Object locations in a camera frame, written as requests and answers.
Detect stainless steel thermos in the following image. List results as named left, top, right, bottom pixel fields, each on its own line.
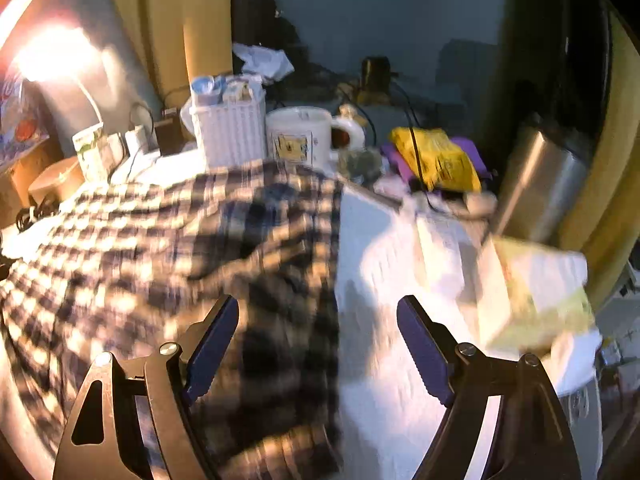
left=489, top=120, right=592, bottom=244

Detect blue snack bag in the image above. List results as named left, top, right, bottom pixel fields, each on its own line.
left=1, top=72, right=49, bottom=172

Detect white power strip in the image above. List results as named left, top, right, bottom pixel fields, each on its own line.
left=107, top=150, right=160, bottom=184

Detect yellow plastic bag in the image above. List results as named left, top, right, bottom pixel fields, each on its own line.
left=390, top=127, right=482, bottom=193

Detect yellow curtain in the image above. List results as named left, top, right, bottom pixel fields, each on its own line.
left=114, top=0, right=232, bottom=107

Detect white perforated basket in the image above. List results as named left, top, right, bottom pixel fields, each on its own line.
left=188, top=89, right=268, bottom=169

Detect milk carton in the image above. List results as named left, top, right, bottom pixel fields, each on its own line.
left=72, top=122, right=114, bottom=182

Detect coiled black cable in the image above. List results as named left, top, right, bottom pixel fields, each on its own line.
left=14, top=194, right=61, bottom=233

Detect tissue box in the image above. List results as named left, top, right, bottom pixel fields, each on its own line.
left=470, top=234, right=597, bottom=356

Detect brown lidded food container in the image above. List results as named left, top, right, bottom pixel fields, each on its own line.
left=28, top=156, right=85, bottom=204

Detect white bear mug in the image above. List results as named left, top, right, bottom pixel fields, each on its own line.
left=266, top=106, right=332, bottom=168

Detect white charger plug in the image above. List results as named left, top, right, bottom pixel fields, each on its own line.
left=124, top=125, right=149, bottom=157

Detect plaid checkered pants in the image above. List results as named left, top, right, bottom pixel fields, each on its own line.
left=1, top=160, right=343, bottom=479

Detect black power adapter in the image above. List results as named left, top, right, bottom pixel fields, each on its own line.
left=154, top=116, right=188, bottom=156

